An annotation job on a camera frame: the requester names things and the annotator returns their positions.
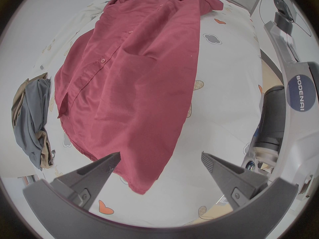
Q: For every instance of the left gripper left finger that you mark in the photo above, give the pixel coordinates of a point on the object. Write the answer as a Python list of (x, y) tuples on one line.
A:
[(82, 183)]

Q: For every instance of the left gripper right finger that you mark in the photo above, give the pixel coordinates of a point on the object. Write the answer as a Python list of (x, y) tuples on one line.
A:
[(236, 183)]

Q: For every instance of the red shirt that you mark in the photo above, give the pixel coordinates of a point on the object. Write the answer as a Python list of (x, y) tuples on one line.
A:
[(124, 83)]

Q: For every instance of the bed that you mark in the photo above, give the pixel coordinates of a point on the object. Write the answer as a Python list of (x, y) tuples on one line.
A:
[(224, 108)]

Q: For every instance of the grey garment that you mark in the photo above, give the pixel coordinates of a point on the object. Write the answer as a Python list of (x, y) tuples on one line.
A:
[(32, 108)]

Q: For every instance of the brown garment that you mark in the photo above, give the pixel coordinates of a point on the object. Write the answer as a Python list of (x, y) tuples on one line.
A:
[(18, 101)]

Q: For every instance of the white printed quilt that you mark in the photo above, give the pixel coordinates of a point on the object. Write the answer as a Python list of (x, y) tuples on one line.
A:
[(74, 26)]

